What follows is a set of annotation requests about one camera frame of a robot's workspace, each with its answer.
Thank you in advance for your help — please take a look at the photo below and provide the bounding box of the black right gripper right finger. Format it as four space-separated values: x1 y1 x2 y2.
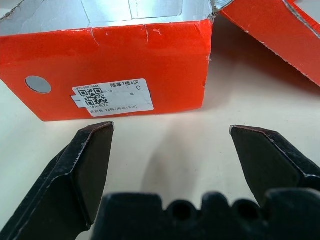
229 124 320 208

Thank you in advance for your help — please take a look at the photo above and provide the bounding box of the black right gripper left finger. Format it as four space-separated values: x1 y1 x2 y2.
0 121 115 240

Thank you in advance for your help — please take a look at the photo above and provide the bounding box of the red cardboard box lid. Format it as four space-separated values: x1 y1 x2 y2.
219 0 320 88

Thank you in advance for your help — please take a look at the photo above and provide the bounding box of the orange cardboard shoe box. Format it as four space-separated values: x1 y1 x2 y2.
0 0 235 123

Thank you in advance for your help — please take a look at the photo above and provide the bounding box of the white barcode label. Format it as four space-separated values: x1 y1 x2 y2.
70 78 154 117

